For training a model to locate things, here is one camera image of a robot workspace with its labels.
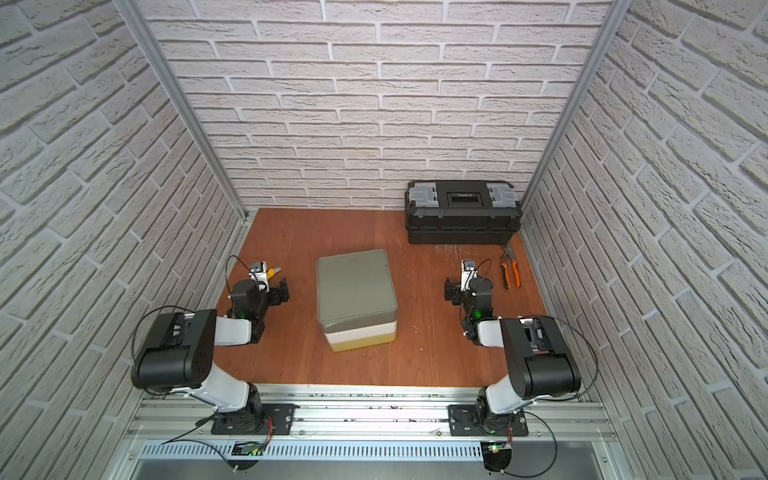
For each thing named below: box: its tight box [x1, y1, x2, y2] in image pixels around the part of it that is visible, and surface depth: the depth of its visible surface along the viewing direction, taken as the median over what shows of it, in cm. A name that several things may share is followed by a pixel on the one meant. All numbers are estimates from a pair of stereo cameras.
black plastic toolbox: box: [405, 180, 522, 245], surface depth 103 cm
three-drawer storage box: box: [316, 249, 398, 353], surface depth 79 cm
